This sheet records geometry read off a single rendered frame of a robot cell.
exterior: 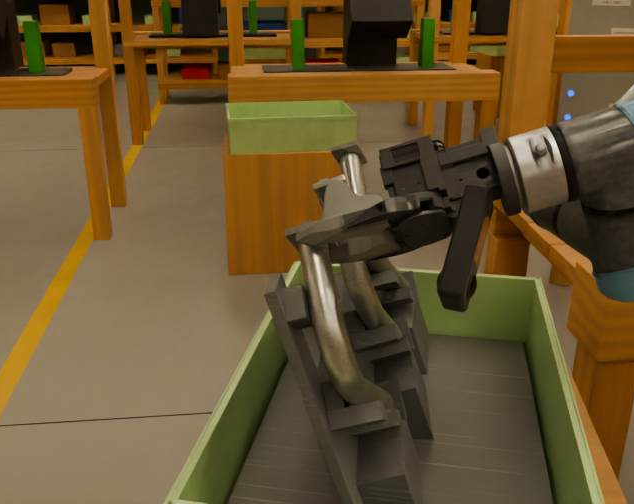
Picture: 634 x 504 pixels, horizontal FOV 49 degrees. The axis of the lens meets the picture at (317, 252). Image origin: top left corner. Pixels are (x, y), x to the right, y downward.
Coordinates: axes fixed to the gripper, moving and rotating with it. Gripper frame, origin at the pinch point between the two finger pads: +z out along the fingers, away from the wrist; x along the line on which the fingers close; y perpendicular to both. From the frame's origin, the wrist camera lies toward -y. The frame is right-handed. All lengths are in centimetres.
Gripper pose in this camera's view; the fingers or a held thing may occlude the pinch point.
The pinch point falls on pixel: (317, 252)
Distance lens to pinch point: 70.3
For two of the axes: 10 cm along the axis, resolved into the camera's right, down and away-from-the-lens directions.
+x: -2.8, -3.6, -8.9
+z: -9.5, 2.6, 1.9
